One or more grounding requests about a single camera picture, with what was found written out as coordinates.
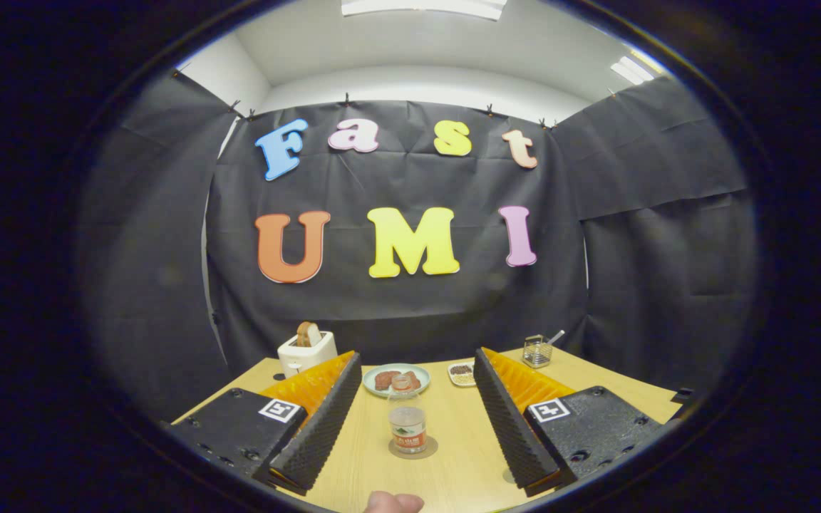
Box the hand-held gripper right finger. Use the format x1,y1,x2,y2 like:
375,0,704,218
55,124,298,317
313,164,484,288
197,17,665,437
473,346,682,497

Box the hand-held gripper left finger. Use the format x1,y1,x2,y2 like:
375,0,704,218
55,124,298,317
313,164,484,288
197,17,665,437
160,349,364,497

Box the round brown coaster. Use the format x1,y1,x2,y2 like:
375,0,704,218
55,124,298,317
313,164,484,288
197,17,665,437
388,436,439,460

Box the clear plastic bottle red label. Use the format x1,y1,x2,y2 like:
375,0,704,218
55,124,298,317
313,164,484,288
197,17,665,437
387,374,429,455

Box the wooden table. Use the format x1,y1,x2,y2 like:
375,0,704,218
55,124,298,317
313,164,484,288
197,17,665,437
172,346,682,513

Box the pale green plate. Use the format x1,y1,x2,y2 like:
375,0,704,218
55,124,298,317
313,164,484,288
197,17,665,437
362,363,431,398

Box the white toaster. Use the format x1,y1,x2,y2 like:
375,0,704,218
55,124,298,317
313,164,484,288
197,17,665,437
277,331,339,378

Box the double ceiling light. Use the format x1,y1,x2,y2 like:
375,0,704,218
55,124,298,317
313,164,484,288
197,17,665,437
610,48,664,86

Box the long ceiling light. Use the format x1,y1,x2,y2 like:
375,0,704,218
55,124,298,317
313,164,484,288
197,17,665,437
341,0,507,21

